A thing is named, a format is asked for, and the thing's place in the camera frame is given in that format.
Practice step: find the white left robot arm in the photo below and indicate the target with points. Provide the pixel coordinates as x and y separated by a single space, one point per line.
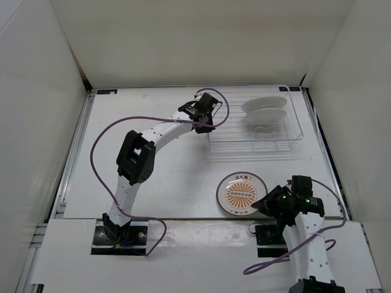
136 159

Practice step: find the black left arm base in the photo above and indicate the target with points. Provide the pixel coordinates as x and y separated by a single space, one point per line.
129 239

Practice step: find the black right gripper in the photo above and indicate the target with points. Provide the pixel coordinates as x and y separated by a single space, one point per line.
266 205

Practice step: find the white wire dish rack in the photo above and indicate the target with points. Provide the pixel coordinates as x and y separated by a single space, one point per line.
235 136

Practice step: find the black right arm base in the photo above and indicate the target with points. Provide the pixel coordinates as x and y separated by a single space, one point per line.
269 240

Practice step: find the orange sunburst pattern plate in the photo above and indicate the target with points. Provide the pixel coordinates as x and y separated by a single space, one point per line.
238 191

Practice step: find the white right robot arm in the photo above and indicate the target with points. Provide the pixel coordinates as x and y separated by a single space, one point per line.
300 219

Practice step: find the white green rimmed plate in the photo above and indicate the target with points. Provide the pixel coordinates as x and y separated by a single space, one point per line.
264 102

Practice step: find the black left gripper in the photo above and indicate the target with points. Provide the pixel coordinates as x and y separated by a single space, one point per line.
208 129

